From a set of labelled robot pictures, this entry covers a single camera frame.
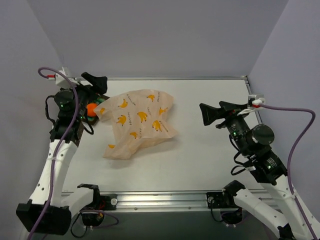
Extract orange fake fruit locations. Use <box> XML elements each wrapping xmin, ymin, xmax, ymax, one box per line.
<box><xmin>86</xmin><ymin>102</ymin><xmax>98</xmax><ymax>118</ymax></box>

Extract banana print plastic bag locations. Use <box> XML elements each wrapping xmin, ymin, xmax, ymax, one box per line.
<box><xmin>94</xmin><ymin>89</ymin><xmax>178</xmax><ymax>160</ymax></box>

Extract fake strawberry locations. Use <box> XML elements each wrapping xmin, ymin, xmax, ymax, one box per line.
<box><xmin>94</xmin><ymin>96</ymin><xmax>108</xmax><ymax>105</ymax></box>

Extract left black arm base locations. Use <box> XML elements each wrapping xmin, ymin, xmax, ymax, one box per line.
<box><xmin>80</xmin><ymin>194</ymin><xmax>119</xmax><ymax>228</ymax></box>

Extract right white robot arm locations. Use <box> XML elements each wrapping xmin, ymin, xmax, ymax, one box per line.
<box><xmin>199</xmin><ymin>98</ymin><xmax>320</xmax><ymax>240</ymax></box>

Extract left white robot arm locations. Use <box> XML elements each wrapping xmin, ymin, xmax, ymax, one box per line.
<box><xmin>16</xmin><ymin>70</ymin><xmax>108</xmax><ymax>240</ymax></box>

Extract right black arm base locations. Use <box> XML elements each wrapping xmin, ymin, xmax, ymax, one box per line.
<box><xmin>206</xmin><ymin>191</ymin><xmax>244</xmax><ymax>227</ymax></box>

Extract green square plate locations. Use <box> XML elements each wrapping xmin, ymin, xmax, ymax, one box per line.
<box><xmin>83</xmin><ymin>92</ymin><xmax>111</xmax><ymax>127</ymax></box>

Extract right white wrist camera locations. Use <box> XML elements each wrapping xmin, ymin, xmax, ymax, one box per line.
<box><xmin>237</xmin><ymin>94</ymin><xmax>266</xmax><ymax>116</ymax></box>

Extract aluminium front rail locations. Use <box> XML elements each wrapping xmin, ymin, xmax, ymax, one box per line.
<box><xmin>59</xmin><ymin>191</ymin><xmax>278</xmax><ymax>213</ymax></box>

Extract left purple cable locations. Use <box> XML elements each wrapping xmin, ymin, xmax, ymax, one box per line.
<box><xmin>26</xmin><ymin>66</ymin><xmax>120</xmax><ymax>240</ymax></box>

